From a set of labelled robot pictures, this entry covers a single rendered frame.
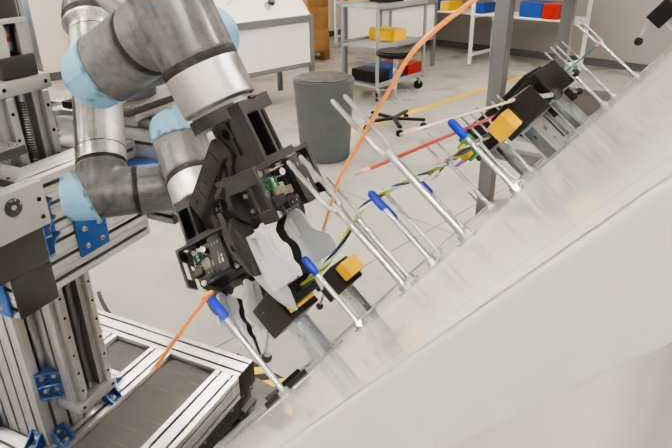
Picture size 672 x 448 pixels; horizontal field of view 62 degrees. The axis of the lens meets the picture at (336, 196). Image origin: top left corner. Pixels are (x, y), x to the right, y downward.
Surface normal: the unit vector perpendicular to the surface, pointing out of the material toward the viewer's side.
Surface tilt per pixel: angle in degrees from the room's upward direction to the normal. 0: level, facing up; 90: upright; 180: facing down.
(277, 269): 91
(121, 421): 0
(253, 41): 90
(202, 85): 74
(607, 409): 0
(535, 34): 90
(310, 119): 93
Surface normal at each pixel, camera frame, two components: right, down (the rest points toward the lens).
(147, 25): -0.44, 0.34
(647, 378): -0.01, -0.91
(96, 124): 0.26, -0.38
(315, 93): -0.22, 0.46
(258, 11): 0.53, -0.37
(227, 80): 0.49, -0.09
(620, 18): -0.71, 0.29
